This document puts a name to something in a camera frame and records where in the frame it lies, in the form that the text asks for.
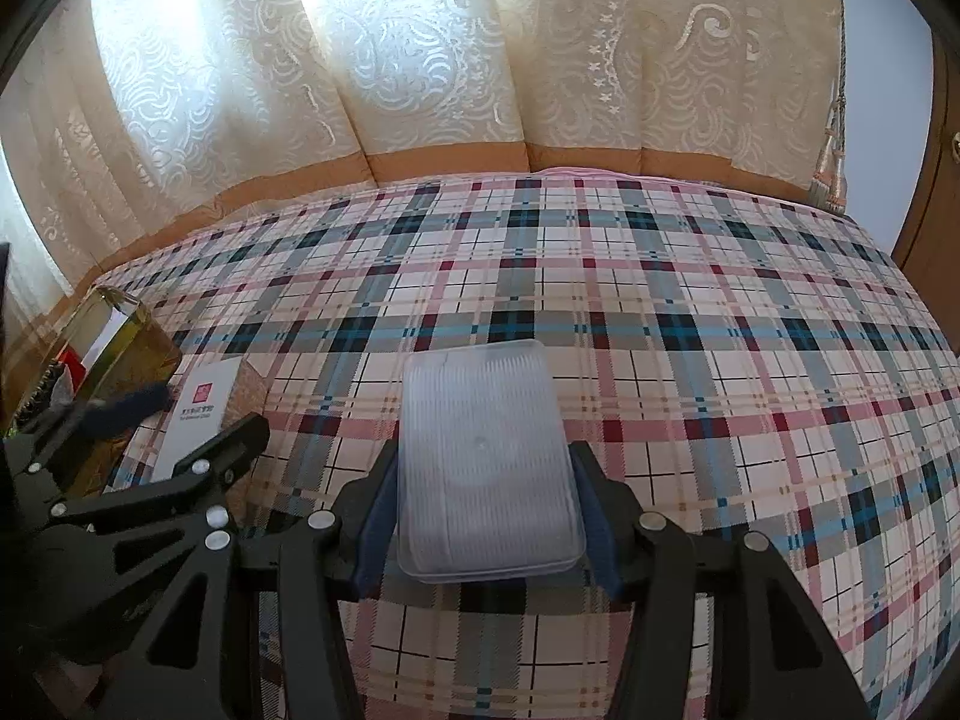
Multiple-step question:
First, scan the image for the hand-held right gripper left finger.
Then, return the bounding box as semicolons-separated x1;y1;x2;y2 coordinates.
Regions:
97;439;398;720

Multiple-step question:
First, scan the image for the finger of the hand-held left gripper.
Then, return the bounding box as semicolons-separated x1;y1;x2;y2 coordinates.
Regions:
0;381;170;481
30;412;271;661

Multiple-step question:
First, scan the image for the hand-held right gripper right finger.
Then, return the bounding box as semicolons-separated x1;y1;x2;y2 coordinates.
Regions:
570;441;875;720

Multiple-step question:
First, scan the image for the white box with red label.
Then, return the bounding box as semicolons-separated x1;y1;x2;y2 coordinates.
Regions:
150;356;267;485

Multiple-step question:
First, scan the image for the gold metal tray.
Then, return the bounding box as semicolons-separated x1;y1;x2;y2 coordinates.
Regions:
0;285;182;496

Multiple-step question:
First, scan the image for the translucent plastic box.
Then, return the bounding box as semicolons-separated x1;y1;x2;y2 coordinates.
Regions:
396;339;587;584

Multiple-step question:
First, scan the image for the white paper sheet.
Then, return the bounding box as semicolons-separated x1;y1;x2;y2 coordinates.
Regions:
75;311;132;380

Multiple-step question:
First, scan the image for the plaid bedsheet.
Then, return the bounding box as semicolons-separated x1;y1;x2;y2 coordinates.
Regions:
75;169;960;720

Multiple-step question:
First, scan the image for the curtain tieback tassel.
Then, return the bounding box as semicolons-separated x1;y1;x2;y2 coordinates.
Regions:
806;0;852;212

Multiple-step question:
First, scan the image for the beige patterned curtain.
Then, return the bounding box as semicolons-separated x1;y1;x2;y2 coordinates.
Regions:
0;0;852;308

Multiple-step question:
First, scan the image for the brown wooden door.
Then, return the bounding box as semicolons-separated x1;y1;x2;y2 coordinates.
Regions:
892;15;960;293

